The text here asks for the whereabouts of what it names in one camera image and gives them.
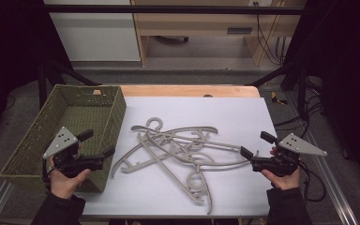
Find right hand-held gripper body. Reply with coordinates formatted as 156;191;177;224
250;132;328;177

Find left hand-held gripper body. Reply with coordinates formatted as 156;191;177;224
42;126;106;179

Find green woven basket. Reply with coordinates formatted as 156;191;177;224
0;83;128;193

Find person's right hand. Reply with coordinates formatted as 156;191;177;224
261;146;302;191

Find person's left hand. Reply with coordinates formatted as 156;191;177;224
48;156;92;200

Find yellow and black tool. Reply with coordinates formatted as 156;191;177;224
270;91;289;106

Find black metal stand strut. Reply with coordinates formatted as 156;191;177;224
37;58;103;109
246;58;309;120

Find white table sheet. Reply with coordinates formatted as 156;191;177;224
74;96;278;218

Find white cabinet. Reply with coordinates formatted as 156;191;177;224
42;0;142;63

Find dark curtain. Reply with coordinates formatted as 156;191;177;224
0;0;73;148
281;0;360;195

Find dark chair base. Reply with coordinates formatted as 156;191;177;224
154;35;190;45

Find light wooden desk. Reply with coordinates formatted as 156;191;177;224
130;0;308;68

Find black floor cables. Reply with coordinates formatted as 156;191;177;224
274;77;326;140

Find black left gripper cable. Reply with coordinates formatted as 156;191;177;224
41;158;54;190

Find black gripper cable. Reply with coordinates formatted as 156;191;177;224
41;158;54;190
298;158;328;203

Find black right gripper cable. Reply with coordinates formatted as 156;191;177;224
298;158;328;203

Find black cables at desk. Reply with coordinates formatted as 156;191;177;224
252;1;288;67

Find black horizontal frame bar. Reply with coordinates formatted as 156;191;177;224
42;4;305;16

